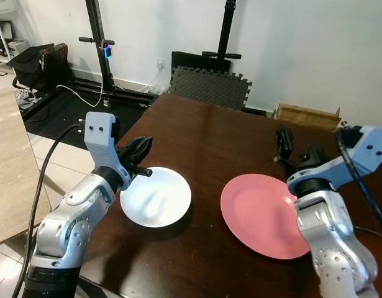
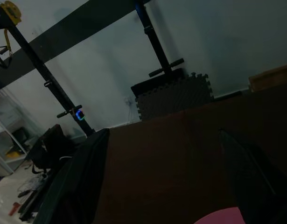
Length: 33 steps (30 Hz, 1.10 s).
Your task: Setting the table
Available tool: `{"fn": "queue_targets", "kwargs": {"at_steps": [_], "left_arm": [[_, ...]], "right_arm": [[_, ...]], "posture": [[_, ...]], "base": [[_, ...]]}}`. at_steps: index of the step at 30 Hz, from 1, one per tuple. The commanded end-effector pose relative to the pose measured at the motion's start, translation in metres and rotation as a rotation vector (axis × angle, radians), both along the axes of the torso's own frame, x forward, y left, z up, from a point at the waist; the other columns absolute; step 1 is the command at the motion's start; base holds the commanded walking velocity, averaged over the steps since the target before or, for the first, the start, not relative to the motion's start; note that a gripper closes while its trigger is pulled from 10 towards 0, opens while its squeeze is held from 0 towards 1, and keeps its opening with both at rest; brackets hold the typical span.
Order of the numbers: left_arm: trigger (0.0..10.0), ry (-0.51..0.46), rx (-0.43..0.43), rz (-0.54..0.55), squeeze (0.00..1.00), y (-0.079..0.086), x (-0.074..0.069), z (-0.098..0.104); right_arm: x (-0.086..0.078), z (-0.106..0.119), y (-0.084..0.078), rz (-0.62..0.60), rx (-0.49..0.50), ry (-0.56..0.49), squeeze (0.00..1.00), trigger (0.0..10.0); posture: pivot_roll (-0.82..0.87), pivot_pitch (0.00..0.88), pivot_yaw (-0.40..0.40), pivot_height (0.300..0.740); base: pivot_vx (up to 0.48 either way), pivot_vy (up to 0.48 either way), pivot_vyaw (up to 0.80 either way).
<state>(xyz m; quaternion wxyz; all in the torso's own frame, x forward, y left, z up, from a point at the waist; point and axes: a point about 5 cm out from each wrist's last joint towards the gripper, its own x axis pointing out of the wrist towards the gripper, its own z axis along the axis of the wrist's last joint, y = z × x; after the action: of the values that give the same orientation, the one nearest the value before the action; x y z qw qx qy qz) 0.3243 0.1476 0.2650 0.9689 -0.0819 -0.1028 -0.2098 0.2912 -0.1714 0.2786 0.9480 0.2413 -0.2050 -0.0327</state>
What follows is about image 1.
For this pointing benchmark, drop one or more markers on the white wall socket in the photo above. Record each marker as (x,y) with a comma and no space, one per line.
(159,62)

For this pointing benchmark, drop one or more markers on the white round plate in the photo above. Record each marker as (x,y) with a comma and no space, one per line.
(163,198)

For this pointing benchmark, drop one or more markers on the black bag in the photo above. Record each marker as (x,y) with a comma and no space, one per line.
(29,65)

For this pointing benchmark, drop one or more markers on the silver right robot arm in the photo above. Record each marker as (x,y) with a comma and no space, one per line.
(327,230)

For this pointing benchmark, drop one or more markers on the brown cardboard box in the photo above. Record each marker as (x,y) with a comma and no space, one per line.
(305,117)

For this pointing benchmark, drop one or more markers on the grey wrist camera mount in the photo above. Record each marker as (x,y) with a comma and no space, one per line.
(371,149)
(99,133)

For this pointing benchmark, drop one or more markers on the black box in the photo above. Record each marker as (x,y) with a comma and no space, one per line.
(197,61)

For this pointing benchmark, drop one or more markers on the grey foam puzzle mat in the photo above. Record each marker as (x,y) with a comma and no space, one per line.
(209,87)

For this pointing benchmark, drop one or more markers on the light wooden counter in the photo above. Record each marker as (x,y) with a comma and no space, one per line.
(10,167)

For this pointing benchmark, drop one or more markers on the small blue lit device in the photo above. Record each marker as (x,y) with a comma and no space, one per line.
(107,51)

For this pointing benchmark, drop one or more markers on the black floor mat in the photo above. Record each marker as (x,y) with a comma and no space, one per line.
(60,115)

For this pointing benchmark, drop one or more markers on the white shelf rack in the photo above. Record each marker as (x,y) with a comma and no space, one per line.
(4,37)

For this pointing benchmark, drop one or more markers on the pink round plate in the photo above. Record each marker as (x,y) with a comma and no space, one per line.
(259,211)

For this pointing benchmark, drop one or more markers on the brown wooden crate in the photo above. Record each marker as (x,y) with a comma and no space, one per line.
(59,59)

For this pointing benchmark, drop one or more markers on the black stand base rail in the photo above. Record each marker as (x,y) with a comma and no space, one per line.
(128,88)

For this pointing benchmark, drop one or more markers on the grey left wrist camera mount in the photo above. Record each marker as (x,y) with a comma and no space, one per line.
(99,133)

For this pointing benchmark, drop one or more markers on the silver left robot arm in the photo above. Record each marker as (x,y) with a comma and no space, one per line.
(72,217)

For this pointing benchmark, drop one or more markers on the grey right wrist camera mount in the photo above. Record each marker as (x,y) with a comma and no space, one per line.
(371,149)

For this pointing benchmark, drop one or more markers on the dark brown wooden table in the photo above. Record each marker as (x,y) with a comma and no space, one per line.
(209,136)

